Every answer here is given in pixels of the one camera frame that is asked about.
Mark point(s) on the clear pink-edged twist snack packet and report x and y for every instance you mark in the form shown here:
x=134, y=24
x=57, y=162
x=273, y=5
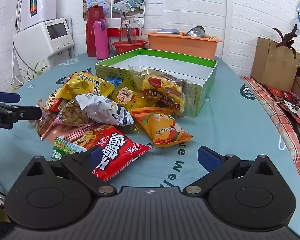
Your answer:
x=72, y=115

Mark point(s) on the green cardboard box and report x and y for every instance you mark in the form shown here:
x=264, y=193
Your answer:
x=205, y=90

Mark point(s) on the orange red striped snack packet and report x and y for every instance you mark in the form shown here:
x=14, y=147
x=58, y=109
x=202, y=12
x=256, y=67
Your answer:
x=53, y=100

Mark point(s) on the yellow flower plant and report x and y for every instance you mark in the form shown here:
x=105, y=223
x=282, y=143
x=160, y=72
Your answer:
x=36, y=70

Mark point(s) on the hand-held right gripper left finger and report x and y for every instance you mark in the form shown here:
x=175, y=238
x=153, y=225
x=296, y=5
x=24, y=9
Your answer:
x=96, y=158

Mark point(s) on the white wall water purifier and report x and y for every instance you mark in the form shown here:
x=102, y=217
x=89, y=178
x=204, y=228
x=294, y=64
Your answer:
x=37, y=5

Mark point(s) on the glass pitcher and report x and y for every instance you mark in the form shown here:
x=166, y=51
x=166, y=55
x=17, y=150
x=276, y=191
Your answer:
x=130, y=30

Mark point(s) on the pink bottle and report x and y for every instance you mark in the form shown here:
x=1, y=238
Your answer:
x=101, y=42

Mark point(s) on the orange plastic basin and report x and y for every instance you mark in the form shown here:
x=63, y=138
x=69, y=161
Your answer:
x=182, y=46

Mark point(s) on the closed brown cardboard box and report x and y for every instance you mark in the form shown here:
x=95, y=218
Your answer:
x=270, y=65

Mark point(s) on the teal printed tablecloth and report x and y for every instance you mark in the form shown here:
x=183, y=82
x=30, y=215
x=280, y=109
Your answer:
x=227, y=120

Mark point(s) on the steel bowl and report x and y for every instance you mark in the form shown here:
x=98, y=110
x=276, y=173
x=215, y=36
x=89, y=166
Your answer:
x=196, y=32

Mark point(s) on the clear packet of yellow pastries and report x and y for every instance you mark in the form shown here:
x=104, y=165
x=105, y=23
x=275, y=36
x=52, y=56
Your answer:
x=160, y=85

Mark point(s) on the small yellow red-label packet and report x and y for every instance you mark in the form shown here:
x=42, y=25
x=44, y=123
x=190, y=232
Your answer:
x=126, y=97

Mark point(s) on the red thermos jug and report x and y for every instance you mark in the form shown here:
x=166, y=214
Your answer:
x=91, y=35

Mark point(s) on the red noodle snack packet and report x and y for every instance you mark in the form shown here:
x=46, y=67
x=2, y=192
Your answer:
x=115, y=142

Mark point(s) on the wall poster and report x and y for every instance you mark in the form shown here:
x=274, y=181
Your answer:
x=125, y=0

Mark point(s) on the red plastic basin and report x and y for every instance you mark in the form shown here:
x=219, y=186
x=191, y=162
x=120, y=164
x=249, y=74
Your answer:
x=130, y=47

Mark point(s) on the red paper packets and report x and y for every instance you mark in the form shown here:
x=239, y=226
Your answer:
x=285, y=95

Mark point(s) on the small blue snack packet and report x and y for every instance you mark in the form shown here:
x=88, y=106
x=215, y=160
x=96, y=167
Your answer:
x=113, y=80

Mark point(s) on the jar with blue lid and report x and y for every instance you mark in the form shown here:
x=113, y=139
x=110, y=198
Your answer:
x=168, y=31

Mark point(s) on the large yellow snack packet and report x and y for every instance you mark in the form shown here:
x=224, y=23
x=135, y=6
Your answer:
x=85, y=85

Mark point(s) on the white wall conduit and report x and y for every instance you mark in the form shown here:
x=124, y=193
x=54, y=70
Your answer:
x=229, y=17

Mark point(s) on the green snack packet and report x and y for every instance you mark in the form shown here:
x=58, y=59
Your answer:
x=65, y=147

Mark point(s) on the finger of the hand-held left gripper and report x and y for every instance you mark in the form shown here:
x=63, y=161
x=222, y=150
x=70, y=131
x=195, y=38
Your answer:
x=27, y=112
x=7, y=96

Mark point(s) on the white appliance with screen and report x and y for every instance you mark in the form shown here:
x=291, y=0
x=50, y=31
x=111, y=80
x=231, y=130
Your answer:
x=32, y=42

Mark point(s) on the plaid mat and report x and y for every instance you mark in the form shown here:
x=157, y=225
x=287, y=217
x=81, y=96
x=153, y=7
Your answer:
x=285, y=130

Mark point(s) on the purple leaf plant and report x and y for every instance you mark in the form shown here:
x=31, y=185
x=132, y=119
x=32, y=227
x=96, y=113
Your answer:
x=287, y=38

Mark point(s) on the clear packet of orange crisps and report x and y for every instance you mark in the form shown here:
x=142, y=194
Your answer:
x=43, y=125

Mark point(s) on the orange yellow snack packet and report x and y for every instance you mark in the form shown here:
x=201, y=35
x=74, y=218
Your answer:
x=165, y=130

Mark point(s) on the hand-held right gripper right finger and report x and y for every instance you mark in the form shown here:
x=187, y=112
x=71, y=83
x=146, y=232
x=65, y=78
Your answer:
x=210, y=158

